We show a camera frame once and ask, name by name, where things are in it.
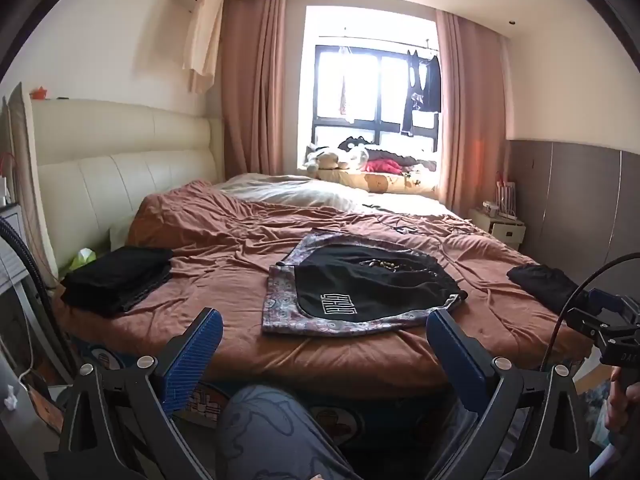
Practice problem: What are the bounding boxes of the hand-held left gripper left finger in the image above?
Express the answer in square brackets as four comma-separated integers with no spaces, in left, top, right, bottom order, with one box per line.
[44,307,226,480]

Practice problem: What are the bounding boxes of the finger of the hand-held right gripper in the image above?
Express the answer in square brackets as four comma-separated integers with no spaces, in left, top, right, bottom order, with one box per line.
[587,287,640,321]
[567,307,640,343]

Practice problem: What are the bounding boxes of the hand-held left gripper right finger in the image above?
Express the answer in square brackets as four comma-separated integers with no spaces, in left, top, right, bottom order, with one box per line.
[425,308,601,480]

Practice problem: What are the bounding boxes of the grey patterned pants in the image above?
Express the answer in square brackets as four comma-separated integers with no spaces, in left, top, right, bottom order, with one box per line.
[261,230,461,337]

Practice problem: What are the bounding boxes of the black shorts with white print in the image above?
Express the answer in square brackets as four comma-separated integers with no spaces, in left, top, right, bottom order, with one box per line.
[294,244,468,325]

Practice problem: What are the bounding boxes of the person's right hand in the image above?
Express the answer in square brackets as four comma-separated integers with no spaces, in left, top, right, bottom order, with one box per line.
[604,367,640,433]

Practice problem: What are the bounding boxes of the black folded garment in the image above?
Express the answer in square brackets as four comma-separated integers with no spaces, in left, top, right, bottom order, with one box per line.
[506,264,583,317]

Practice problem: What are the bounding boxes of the brown blanket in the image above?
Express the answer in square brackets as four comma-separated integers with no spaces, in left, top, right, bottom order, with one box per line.
[52,180,598,398]

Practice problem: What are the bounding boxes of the person's patterned pajama leg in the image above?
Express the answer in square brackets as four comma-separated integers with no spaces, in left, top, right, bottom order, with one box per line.
[216,385,362,480]

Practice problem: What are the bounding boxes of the stack of folded black clothes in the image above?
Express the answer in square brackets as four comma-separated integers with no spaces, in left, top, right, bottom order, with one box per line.
[60,246,175,318]

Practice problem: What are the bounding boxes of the grey wardrobe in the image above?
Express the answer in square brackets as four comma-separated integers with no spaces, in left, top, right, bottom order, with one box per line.
[505,137,640,291]

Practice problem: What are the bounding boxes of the cream nightstand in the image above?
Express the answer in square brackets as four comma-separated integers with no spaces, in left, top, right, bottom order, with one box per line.
[469,206,527,247]

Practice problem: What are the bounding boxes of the striped paper bag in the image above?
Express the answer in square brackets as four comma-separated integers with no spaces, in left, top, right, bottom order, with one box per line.
[495,170,518,221]

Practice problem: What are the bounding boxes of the green tissue pack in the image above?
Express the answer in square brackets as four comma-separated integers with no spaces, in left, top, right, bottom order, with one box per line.
[67,247,98,272]

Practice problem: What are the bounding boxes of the cream duvet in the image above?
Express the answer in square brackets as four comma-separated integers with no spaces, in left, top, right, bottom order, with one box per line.
[215,174,466,222]

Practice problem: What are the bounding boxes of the red cloth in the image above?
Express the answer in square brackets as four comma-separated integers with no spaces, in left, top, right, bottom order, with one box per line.
[362,157,407,176]

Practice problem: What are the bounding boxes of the cream leather headboard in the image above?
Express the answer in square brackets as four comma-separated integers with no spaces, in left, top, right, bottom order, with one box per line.
[30,97,224,281]

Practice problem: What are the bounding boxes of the white bedside cabinet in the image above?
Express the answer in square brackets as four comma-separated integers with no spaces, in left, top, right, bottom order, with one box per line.
[0,204,33,291]

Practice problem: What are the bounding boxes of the white stuffed toy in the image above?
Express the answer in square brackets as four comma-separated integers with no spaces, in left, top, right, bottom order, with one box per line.
[305,142,371,172]

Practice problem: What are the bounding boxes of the black stuffed toy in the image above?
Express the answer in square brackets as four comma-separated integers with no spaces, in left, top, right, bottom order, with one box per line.
[337,135,373,153]

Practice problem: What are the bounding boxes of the black hanging garment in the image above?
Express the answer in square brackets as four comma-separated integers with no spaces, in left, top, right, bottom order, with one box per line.
[400,50,442,137]

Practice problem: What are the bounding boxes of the stuffed toys by window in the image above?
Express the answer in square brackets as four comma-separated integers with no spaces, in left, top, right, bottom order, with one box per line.
[311,44,442,157]

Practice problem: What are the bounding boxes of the pink hanging garment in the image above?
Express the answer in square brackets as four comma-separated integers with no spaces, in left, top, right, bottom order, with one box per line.
[337,46,357,123]

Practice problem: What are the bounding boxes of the cream hanging cloth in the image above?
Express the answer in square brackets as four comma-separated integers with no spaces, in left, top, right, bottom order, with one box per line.
[181,0,224,95]

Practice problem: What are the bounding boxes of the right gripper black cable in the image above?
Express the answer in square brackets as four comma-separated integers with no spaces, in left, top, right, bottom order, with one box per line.
[540,252,640,373]

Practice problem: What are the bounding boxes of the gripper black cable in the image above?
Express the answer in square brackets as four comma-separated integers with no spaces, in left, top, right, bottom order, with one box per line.
[0,216,57,331]
[540,252,640,373]

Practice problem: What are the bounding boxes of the black cables on bed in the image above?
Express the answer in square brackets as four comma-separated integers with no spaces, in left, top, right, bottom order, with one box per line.
[362,202,481,241]

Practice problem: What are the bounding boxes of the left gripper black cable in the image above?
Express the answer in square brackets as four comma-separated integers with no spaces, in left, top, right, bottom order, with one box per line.
[0,216,57,331]

